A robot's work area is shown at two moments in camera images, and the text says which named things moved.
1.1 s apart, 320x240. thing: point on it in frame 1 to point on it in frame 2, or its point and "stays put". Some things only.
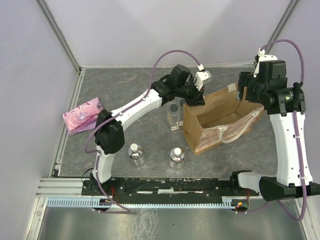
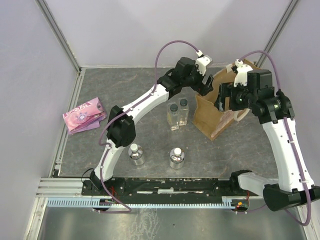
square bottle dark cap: (183, 101) stays put
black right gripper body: (246, 79) to (239, 96)
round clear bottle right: (177, 156) stays put
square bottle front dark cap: (174, 107) stays put
